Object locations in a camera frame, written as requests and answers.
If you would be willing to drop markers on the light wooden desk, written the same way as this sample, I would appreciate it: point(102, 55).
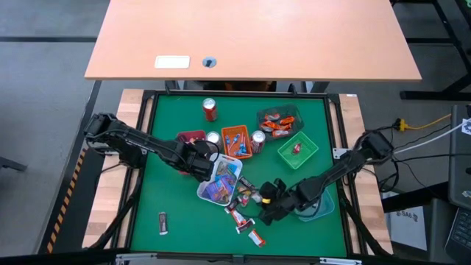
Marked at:
point(257, 37)

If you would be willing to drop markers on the blue white lollipop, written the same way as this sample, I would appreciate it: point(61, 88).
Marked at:
point(236, 139)
point(228, 140)
point(241, 150)

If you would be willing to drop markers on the white wrapped candy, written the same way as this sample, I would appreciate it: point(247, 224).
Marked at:
point(256, 198)

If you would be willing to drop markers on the red soda can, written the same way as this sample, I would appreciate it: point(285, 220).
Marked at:
point(209, 109)

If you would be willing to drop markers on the large orange Reese's pack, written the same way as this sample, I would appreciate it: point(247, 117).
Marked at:
point(281, 133)

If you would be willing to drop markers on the orange plastic basket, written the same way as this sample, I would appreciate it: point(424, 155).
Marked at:
point(225, 154)

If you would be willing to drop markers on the black metal stand frame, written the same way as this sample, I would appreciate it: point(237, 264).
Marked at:
point(449, 44)

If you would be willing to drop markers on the green plastic basket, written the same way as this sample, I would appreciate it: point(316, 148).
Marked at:
point(307, 152)

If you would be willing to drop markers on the white cardboard box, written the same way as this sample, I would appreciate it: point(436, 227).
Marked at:
point(404, 228)

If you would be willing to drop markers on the red candy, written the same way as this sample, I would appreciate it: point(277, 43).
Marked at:
point(296, 148)
point(243, 200)

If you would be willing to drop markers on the silver corner bracket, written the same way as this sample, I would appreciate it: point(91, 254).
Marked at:
point(340, 261)
point(136, 257)

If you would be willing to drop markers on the grey metal mounting plate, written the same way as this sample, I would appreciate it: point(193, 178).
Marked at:
point(339, 153)

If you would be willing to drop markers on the white plastic bin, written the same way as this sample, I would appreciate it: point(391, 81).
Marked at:
point(237, 162)

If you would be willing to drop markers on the orange candy with QR label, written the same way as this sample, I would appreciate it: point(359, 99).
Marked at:
point(256, 237)

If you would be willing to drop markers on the round golden candy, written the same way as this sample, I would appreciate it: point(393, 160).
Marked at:
point(243, 190)

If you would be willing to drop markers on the black chair leg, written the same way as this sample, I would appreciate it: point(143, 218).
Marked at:
point(13, 165)

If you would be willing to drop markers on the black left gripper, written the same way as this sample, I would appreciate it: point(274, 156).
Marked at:
point(200, 162)

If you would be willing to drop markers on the red plastic bin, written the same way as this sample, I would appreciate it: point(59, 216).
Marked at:
point(184, 134)

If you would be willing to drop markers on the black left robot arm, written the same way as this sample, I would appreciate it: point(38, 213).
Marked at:
point(140, 141)

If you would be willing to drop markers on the teal plastic bin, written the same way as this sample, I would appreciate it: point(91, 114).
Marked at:
point(327, 208)

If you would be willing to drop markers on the silver soda can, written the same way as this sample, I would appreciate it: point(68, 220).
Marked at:
point(213, 137)

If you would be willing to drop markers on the dark grey equipment case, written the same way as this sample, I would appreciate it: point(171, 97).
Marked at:
point(461, 158)

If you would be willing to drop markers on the red Coca-Cola can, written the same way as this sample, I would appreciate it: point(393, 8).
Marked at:
point(257, 141)

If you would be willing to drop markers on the blue snack bag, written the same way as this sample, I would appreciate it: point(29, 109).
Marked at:
point(226, 170)

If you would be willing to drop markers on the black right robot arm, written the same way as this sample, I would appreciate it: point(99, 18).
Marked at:
point(331, 174)

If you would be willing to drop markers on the orange pack with white label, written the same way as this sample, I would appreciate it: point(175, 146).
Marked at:
point(238, 217)

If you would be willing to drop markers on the grey translucent plastic bin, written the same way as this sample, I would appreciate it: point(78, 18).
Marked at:
point(298, 110)

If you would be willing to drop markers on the grey round desk grommet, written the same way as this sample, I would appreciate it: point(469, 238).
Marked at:
point(209, 62)

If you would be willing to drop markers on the black keyboard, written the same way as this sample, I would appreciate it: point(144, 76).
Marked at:
point(460, 235)

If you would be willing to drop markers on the white desk cover plate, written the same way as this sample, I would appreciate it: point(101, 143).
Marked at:
point(172, 62)

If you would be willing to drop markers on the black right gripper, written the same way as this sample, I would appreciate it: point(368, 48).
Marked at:
point(279, 200)

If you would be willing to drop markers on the black yellow hazard strip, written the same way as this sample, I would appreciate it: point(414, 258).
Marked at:
point(68, 198)

